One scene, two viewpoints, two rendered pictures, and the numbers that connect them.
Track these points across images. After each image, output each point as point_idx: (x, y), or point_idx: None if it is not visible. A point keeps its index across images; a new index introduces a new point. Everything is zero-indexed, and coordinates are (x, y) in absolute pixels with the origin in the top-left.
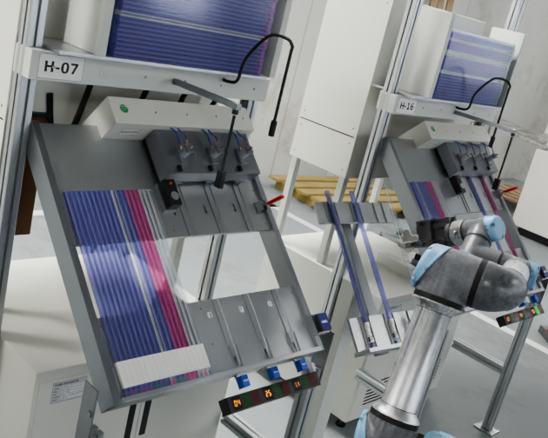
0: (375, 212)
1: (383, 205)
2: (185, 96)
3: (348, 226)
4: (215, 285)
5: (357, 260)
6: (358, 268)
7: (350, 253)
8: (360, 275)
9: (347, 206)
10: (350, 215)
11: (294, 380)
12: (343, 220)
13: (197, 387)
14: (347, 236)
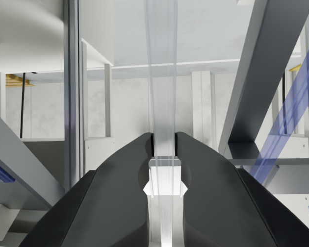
0: (183, 183)
1: (144, 191)
2: None
3: (237, 136)
4: None
5: (267, 58)
6: (284, 31)
7: (280, 78)
8: (296, 2)
9: (270, 189)
10: (274, 177)
11: None
12: None
13: None
14: (258, 117)
